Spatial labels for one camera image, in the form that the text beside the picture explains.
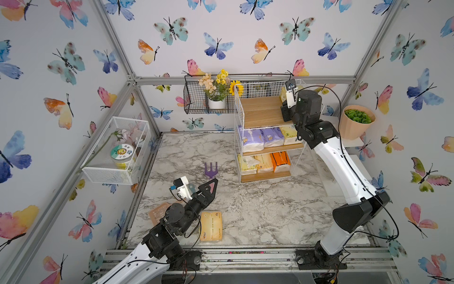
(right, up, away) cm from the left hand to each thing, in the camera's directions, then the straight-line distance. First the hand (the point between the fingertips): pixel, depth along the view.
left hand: (215, 184), depth 67 cm
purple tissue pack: (+15, +17, +10) cm, 25 cm away
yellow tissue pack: (-3, -21, +11) cm, 24 cm away
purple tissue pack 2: (+24, +19, +12) cm, 33 cm away
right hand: (+31, +34, +3) cm, 46 cm away
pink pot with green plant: (+59, +25, +11) cm, 65 cm away
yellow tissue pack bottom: (+25, +5, +32) cm, 40 cm away
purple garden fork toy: (-6, 0, +34) cm, 35 cm away
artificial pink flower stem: (-40, +19, +8) cm, 45 cm away
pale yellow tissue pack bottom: (+14, +5, +30) cm, 34 cm away
